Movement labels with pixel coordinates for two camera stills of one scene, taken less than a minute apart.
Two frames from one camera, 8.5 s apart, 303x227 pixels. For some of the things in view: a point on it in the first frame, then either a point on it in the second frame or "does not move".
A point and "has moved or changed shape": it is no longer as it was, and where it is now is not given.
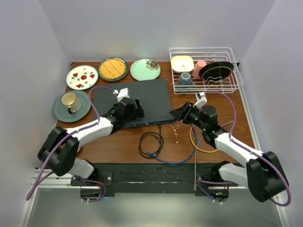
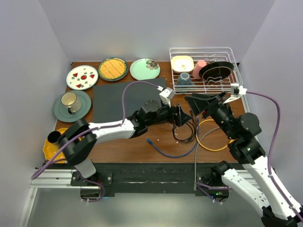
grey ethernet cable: (194, 184) does not move
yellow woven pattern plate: (113, 69) does not move
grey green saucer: (61, 111) does not move
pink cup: (198, 66) does not move
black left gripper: (138, 113) -> (180, 119)
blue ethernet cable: (155, 157) -> (182, 154)
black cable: (161, 145) -> (193, 129)
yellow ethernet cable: (190, 135) has moved or changed shape
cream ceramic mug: (70, 100) does not move
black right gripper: (182, 113) -> (199, 102)
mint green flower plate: (143, 69) does not move
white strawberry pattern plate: (81, 77) does not move
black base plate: (197, 178) does not move
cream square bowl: (182, 64) does not move
